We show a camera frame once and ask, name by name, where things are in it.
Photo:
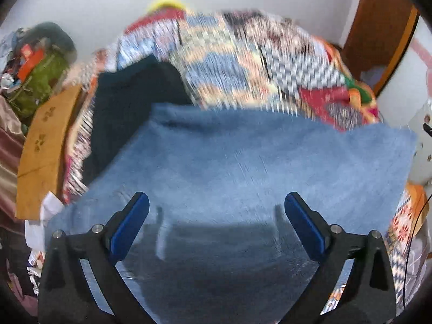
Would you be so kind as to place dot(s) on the green fabric storage basket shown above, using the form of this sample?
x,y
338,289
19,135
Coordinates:
x,y
38,86

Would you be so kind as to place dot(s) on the grey neck pillow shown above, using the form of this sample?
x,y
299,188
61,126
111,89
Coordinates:
x,y
55,37

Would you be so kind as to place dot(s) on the striped red gold curtain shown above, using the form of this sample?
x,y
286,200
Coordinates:
x,y
12,141

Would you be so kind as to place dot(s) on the black folded garment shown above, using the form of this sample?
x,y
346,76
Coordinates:
x,y
123,103

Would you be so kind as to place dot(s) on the orange box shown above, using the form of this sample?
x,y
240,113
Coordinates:
x,y
29,64

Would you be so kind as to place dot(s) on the colourful patchwork quilt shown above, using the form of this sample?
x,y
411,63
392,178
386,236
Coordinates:
x,y
235,60

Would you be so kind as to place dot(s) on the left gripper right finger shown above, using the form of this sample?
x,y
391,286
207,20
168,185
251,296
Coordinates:
x,y
369,294

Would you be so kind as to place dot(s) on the blue denim jeans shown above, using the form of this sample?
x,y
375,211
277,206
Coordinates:
x,y
217,246

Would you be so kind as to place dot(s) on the wooden lap desk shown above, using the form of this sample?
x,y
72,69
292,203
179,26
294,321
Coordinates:
x,y
42,163

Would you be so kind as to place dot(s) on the white crumpled sheet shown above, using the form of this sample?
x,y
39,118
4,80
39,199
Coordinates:
x,y
35,230

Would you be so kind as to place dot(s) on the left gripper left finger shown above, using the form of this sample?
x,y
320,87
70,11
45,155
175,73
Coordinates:
x,y
64,293

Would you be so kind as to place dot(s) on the yellow foam tube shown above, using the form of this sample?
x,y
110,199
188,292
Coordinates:
x,y
162,4

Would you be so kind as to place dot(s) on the wooden wardrobe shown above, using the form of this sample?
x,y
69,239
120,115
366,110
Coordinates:
x,y
379,36

